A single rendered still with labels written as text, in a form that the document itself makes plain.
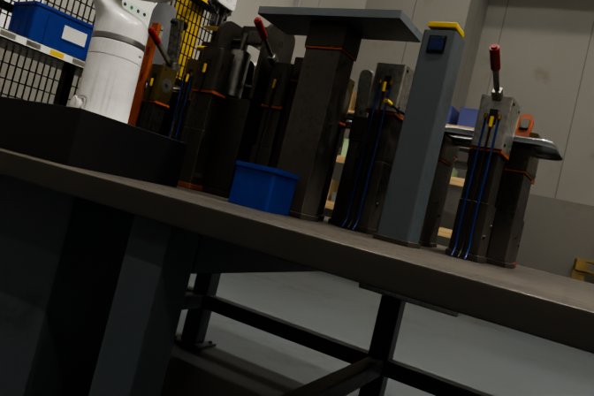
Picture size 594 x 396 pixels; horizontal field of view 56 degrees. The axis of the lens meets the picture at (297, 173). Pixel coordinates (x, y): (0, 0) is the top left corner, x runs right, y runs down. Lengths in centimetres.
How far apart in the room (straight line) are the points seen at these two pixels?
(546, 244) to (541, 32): 305
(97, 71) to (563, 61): 804
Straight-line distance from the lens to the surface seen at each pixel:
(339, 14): 128
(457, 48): 121
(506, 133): 129
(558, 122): 870
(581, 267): 747
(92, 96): 132
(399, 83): 137
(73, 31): 211
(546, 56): 897
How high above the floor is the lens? 74
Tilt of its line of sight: 3 degrees up
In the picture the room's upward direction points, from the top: 14 degrees clockwise
